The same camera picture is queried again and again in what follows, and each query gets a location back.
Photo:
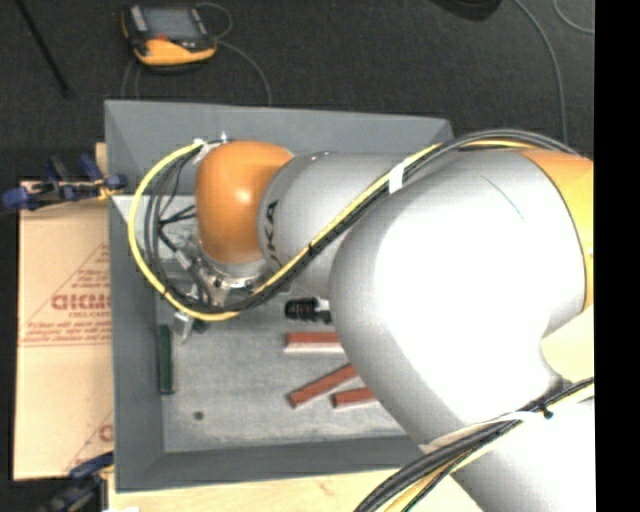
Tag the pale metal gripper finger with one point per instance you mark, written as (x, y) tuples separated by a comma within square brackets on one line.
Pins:
[(178, 330), (188, 326)]

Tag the grey metal bin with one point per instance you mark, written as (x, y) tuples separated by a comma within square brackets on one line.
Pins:
[(235, 400)]

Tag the red-brown flat block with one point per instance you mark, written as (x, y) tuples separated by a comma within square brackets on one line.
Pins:
[(352, 397), (312, 342), (320, 386)]

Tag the brown cardboard board, red print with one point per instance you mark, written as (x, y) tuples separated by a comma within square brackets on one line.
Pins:
[(65, 350)]

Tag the black cylinder on white bracket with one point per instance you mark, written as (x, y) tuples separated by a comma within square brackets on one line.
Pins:
[(302, 309)]

